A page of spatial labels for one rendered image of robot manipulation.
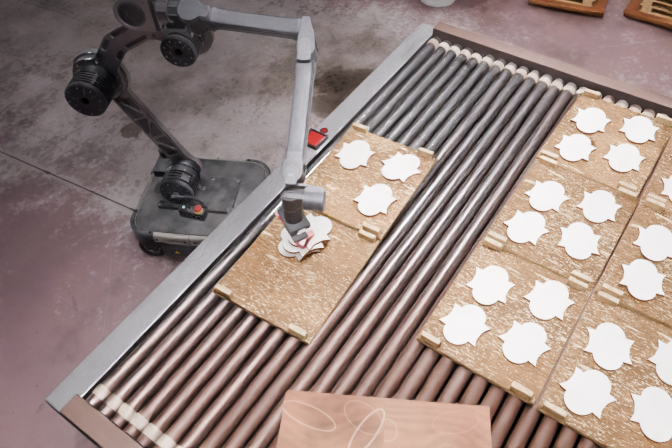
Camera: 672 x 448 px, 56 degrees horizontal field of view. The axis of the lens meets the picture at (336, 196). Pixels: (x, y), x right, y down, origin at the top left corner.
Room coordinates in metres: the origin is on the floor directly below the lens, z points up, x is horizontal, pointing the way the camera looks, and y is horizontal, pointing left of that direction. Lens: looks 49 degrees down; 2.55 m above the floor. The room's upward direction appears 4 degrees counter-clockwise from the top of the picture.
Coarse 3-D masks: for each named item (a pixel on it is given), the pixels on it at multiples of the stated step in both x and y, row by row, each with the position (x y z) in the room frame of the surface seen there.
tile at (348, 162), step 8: (344, 144) 1.64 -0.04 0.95; (352, 144) 1.63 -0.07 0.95; (360, 144) 1.63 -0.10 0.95; (368, 144) 1.63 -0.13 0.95; (344, 152) 1.60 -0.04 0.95; (352, 152) 1.59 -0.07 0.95; (360, 152) 1.59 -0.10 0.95; (368, 152) 1.59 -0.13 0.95; (344, 160) 1.56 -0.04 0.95; (352, 160) 1.55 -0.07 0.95; (360, 160) 1.55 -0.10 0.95; (344, 168) 1.52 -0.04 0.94; (352, 168) 1.52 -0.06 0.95
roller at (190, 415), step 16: (480, 64) 2.07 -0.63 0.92; (464, 96) 1.90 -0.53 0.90; (448, 112) 1.80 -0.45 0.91; (432, 128) 1.72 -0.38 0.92; (416, 144) 1.64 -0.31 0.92; (256, 336) 0.91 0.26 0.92; (240, 352) 0.86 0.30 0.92; (224, 368) 0.81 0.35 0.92; (208, 384) 0.77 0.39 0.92; (224, 384) 0.78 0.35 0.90; (208, 400) 0.73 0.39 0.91; (192, 416) 0.69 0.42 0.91; (176, 432) 0.65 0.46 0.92
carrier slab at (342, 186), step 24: (336, 144) 1.65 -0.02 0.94; (384, 144) 1.63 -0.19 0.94; (336, 168) 1.53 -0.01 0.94; (360, 168) 1.52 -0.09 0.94; (336, 192) 1.42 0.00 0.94; (360, 192) 1.41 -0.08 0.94; (408, 192) 1.40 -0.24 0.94; (336, 216) 1.31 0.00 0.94; (360, 216) 1.31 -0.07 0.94; (384, 216) 1.30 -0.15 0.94
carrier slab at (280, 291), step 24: (264, 240) 1.24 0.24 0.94; (336, 240) 1.22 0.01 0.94; (360, 240) 1.21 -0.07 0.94; (240, 264) 1.15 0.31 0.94; (264, 264) 1.15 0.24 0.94; (288, 264) 1.14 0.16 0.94; (312, 264) 1.13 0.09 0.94; (336, 264) 1.12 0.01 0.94; (360, 264) 1.12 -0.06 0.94; (240, 288) 1.06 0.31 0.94; (264, 288) 1.06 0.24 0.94; (288, 288) 1.05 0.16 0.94; (312, 288) 1.04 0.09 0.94; (336, 288) 1.04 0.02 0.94; (264, 312) 0.97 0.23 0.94; (288, 312) 0.97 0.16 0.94; (312, 312) 0.96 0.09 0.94; (312, 336) 0.88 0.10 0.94
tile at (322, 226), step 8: (312, 216) 1.28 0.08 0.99; (320, 216) 1.27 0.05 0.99; (312, 224) 1.24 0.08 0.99; (320, 224) 1.24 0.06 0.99; (328, 224) 1.24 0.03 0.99; (320, 232) 1.21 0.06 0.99; (328, 232) 1.21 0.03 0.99; (288, 240) 1.19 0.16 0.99; (304, 240) 1.18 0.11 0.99; (312, 240) 1.18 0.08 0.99; (320, 240) 1.18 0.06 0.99; (328, 240) 1.18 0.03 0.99
